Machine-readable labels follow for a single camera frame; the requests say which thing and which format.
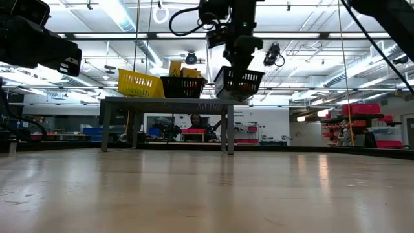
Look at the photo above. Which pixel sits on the yellow plastic basket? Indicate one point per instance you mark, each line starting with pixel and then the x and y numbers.
pixel 139 84

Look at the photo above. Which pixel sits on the small black plastic basket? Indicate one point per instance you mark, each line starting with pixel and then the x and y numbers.
pixel 226 81

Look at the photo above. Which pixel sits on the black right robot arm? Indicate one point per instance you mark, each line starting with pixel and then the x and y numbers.
pixel 242 16

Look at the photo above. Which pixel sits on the black overhead camera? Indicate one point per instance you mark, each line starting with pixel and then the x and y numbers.
pixel 191 59

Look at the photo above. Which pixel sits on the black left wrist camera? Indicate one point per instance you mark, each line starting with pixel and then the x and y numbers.
pixel 22 9

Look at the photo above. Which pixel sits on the silver ventilation duct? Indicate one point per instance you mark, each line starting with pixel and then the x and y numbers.
pixel 355 64

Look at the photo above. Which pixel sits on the red storage bin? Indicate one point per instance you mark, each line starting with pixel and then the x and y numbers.
pixel 360 109
pixel 389 144
pixel 193 131

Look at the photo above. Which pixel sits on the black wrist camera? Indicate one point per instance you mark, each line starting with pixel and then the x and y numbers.
pixel 216 37
pixel 22 9

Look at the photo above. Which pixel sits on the person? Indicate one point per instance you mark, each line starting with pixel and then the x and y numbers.
pixel 195 120

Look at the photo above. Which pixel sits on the grey perforated metal shelf riser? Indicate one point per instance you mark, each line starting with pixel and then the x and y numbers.
pixel 168 104

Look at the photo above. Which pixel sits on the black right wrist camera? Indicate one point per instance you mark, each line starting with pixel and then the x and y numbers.
pixel 216 37

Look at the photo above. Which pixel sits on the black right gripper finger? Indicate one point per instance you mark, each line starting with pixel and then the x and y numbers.
pixel 241 81

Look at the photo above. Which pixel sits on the large black plastic basket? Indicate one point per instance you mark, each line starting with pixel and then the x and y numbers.
pixel 182 87

